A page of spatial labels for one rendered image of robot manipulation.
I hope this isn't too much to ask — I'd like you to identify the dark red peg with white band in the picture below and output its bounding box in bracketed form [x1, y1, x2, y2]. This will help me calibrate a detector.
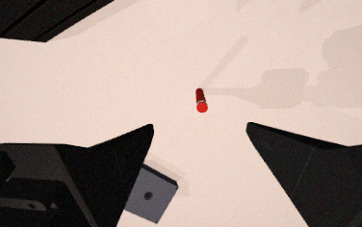
[195, 88, 208, 113]

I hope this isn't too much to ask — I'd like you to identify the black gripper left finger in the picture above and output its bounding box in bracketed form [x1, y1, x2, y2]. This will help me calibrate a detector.
[0, 124, 154, 227]

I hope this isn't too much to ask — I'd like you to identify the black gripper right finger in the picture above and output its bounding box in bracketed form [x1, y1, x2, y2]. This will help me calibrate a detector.
[246, 122, 362, 227]

